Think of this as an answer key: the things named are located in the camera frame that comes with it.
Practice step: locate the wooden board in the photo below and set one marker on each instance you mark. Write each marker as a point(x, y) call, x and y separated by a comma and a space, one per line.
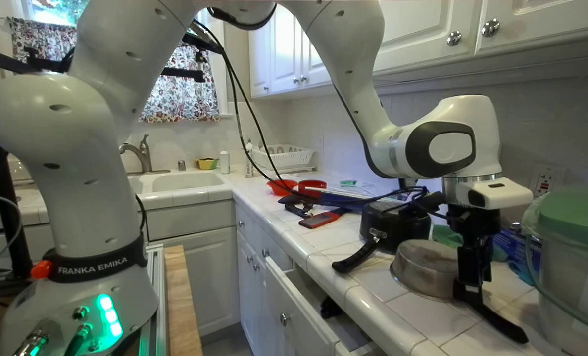
point(182, 304)

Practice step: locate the silver cabinet knob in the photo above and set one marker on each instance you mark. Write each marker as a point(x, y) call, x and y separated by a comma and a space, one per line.
point(491, 27)
point(453, 39)

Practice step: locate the white soap dispenser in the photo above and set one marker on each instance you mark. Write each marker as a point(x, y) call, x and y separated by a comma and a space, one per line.
point(249, 161)

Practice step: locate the open white drawer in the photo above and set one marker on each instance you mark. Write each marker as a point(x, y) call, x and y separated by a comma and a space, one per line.
point(305, 310)

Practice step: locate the small teal object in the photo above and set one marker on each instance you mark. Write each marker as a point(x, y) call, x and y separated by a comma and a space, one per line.
point(348, 183)

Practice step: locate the white lower cabinet door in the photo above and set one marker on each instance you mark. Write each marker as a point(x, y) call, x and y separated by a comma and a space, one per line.
point(206, 278)

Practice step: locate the white cabinet door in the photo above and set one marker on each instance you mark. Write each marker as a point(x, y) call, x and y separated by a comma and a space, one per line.
point(206, 278)
point(550, 21)
point(275, 53)
point(424, 31)
point(315, 63)

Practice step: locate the black camera boom bar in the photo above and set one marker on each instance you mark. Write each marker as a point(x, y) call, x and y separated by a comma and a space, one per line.
point(184, 72)

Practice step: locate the black hand tool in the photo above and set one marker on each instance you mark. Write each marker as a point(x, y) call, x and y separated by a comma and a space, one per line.
point(295, 207)

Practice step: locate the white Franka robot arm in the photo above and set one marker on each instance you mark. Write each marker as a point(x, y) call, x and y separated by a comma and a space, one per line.
point(75, 165)

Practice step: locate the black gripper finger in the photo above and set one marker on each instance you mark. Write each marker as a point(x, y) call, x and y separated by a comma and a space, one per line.
point(481, 278)
point(465, 278)

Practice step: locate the white wall outlet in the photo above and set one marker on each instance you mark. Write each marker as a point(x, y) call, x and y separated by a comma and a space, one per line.
point(546, 183)

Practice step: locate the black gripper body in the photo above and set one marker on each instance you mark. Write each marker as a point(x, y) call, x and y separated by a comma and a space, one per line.
point(475, 231)

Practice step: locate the white kitchen sink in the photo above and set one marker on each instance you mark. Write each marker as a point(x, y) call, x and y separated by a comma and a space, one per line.
point(180, 181)

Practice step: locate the white dish rack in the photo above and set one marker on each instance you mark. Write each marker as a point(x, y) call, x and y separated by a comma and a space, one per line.
point(289, 159)

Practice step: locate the clear container with green lid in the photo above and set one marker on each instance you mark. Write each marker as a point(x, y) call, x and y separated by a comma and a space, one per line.
point(572, 258)

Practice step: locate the blue cardboard box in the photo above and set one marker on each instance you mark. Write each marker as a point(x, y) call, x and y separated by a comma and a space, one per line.
point(511, 248)

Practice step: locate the small white bottle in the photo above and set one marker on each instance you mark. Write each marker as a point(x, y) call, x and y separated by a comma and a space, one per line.
point(224, 163)

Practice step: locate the metal sink faucet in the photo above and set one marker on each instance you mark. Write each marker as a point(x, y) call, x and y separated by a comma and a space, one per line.
point(142, 156)

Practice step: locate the floral window curtain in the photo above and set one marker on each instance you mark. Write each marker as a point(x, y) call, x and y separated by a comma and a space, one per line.
point(180, 96)

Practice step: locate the green cloth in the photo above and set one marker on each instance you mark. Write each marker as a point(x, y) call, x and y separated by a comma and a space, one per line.
point(441, 237)

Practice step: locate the yellow sponge holder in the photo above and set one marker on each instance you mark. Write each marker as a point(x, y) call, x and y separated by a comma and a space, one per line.
point(206, 163)

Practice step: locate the red and black tool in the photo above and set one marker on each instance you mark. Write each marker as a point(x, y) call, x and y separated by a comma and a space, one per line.
point(319, 221)

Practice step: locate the white upper cabinet door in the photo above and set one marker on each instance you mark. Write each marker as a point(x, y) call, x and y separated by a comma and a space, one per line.
point(315, 63)
point(424, 31)
point(550, 21)
point(275, 53)

